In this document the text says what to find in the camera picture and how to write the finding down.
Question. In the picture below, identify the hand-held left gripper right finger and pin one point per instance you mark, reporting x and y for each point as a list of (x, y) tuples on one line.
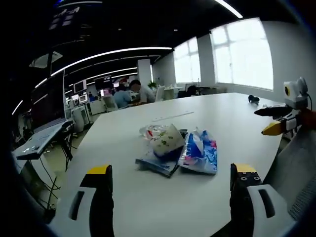
[(240, 212)]

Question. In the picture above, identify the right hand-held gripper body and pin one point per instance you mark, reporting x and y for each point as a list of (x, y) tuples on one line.
[(296, 95)]

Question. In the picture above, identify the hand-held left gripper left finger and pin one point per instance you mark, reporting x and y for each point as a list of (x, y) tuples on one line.
[(98, 209)]

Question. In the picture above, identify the blue tissue pack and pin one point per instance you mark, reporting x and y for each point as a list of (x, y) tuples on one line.
[(200, 155)]

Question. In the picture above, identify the blue lid wet wipes pack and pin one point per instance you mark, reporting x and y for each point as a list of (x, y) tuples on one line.
[(158, 168)]

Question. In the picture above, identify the clear plastic water bottle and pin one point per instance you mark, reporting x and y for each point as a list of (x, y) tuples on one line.
[(150, 132)]

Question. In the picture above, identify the green print paper cup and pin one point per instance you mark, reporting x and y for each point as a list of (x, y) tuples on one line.
[(168, 140)]

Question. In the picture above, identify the person's right hand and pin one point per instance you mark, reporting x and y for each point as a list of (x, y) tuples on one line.
[(308, 118)]

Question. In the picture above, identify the small white object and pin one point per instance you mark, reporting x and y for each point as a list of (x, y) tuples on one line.
[(264, 105)]

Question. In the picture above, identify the small black object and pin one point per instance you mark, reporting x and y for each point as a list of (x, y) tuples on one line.
[(253, 98)]

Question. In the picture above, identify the grey mesh office chair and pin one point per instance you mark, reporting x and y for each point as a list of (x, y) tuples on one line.
[(296, 168)]

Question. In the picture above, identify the white table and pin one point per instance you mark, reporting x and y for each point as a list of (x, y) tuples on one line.
[(222, 123)]

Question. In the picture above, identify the large window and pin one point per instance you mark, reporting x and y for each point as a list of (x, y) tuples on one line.
[(242, 54)]

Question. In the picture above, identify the black office chair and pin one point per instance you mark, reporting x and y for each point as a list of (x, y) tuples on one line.
[(188, 91)]

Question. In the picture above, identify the grey side table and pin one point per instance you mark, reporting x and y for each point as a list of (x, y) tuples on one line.
[(42, 138)]

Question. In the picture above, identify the narrow window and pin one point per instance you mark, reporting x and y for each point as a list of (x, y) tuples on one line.
[(187, 61)]

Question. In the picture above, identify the white office chair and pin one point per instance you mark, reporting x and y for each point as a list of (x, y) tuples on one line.
[(160, 93)]

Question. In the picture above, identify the green potted plant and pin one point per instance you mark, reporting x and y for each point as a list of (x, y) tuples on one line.
[(152, 85)]

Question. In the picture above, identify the white-framed monitor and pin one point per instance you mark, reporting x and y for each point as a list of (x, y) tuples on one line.
[(80, 86)]

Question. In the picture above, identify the ceiling light strip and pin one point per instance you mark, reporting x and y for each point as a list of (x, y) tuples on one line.
[(148, 48)]

